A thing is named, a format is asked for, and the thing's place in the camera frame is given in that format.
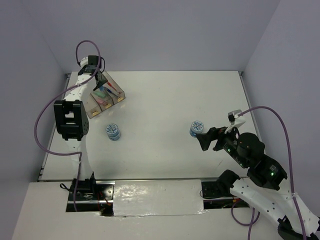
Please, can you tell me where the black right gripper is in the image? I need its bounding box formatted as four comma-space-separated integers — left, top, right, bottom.
194, 121, 248, 167

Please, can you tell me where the blue ink jar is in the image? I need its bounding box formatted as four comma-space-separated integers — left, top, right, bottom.
189, 120, 204, 138
105, 123, 121, 141

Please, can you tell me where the green correction tape case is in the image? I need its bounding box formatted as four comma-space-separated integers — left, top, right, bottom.
93, 91, 106, 99

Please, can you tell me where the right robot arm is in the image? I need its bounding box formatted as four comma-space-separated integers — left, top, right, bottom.
196, 127, 320, 240

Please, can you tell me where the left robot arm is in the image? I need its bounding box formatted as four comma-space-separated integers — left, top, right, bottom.
53, 55, 107, 181

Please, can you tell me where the clear three-compartment organizer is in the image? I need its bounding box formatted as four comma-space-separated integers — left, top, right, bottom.
84, 71, 126, 119

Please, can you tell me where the silver tape sheet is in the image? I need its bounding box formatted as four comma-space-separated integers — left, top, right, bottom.
113, 179, 206, 217

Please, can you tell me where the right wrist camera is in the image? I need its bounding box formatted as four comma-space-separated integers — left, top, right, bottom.
224, 109, 246, 134

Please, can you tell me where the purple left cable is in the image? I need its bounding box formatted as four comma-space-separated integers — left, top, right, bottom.
34, 39, 102, 213

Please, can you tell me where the purple cable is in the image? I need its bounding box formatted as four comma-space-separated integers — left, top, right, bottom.
34, 39, 102, 213
231, 105, 307, 240

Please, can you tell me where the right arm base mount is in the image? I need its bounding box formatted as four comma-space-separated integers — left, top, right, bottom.
199, 170, 249, 210

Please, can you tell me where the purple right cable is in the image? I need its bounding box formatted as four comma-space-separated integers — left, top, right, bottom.
231, 105, 307, 240

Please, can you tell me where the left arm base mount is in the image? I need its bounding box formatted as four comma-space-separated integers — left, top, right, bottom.
59, 172, 116, 217

